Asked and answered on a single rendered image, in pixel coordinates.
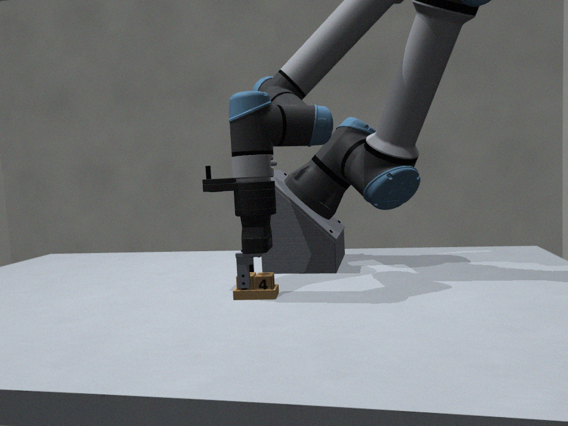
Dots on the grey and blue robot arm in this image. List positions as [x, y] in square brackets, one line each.
[379, 164]

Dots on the tan wooden cube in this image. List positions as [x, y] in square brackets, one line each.
[264, 281]
[252, 275]

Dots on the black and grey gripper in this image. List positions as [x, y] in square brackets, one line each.
[254, 203]

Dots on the tan shallow rectangular tray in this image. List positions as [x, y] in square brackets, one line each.
[256, 294]

